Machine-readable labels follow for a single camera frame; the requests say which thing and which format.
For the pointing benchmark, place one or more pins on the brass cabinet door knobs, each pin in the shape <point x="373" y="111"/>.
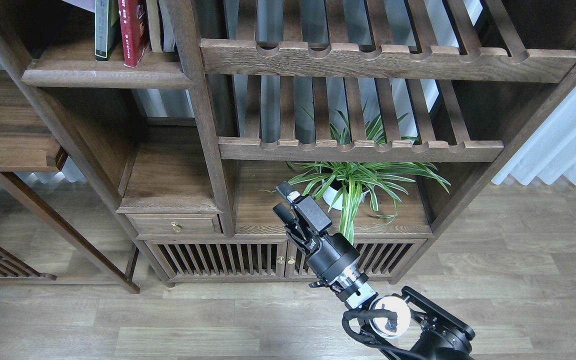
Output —
<point x="286" y="260"/>

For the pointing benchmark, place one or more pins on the upright cream books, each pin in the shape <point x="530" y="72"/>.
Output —
<point x="160" y="27"/>

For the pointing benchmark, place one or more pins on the dark wooden bookshelf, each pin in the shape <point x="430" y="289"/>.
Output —
<point x="194" y="136"/>

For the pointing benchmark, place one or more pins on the red book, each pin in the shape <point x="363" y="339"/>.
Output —
<point x="133" y="26"/>

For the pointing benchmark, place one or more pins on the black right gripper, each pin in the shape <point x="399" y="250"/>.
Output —
<point x="331" y="257"/>

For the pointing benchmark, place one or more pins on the green spider plant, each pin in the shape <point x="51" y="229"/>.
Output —
<point x="385" y="175"/>

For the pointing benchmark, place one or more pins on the white and purple book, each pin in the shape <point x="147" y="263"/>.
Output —
<point x="88" y="5"/>

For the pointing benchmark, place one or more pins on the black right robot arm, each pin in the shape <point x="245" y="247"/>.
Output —
<point x="406" y="326"/>

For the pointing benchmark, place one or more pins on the brass drawer knob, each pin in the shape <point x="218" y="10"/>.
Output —
<point x="175" y="227"/>

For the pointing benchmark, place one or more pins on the white plant pot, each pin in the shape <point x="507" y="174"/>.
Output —
<point x="334" y="198"/>

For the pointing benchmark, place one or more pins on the white curtain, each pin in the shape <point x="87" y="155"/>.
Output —
<point x="550" y="153"/>

